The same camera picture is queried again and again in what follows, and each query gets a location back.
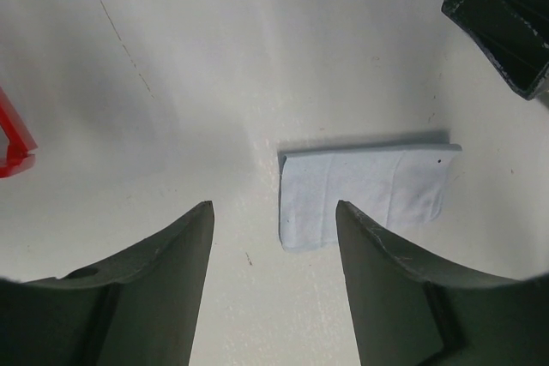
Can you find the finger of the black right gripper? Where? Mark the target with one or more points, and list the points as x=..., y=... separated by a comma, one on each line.
x=512, y=34

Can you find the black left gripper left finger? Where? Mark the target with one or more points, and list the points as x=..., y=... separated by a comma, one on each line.
x=137, y=307

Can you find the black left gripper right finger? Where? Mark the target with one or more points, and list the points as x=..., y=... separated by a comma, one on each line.
x=412, y=307

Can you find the light blue cleaning cloth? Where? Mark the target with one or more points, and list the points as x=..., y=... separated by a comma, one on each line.
x=398, y=184

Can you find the red sunglasses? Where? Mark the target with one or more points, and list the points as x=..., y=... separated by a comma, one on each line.
x=19, y=155

